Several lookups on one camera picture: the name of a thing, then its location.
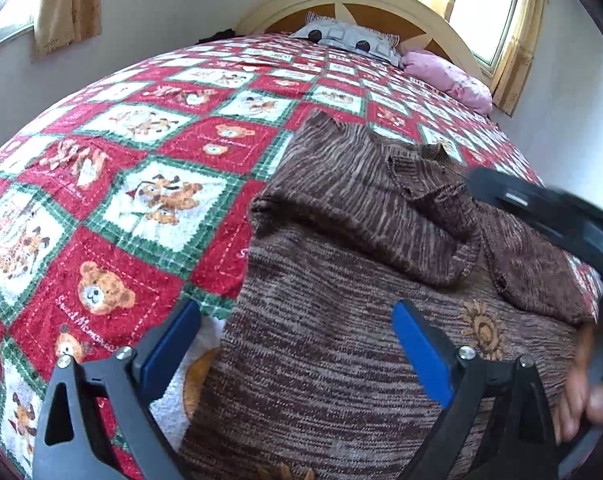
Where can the brown knitted sweater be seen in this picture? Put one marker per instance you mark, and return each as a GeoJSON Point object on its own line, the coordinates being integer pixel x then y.
{"type": "Point", "coordinates": [341, 320]}

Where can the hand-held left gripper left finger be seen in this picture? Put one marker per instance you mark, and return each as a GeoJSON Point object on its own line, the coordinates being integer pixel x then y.
{"type": "Point", "coordinates": [169, 355]}

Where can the cream wooden headboard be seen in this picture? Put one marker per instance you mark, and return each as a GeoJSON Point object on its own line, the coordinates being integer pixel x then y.
{"type": "Point", "coordinates": [381, 5]}

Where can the grey patterned pillow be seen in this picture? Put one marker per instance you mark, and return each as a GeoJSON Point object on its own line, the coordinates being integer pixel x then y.
{"type": "Point", "coordinates": [349, 37]}

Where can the pink pillow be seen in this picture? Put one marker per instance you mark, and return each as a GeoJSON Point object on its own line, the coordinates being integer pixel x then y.
{"type": "Point", "coordinates": [451, 77]}

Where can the red printed blanket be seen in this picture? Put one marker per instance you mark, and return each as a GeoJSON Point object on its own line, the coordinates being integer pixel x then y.
{"type": "Point", "coordinates": [131, 200]}

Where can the dark cloth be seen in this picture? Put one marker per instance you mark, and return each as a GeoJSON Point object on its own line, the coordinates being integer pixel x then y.
{"type": "Point", "coordinates": [214, 36]}

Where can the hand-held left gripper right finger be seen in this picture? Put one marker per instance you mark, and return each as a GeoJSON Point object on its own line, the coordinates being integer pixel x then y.
{"type": "Point", "coordinates": [421, 350]}

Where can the person's right hand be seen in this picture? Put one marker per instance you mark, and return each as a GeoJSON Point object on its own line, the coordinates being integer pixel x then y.
{"type": "Point", "coordinates": [581, 395]}

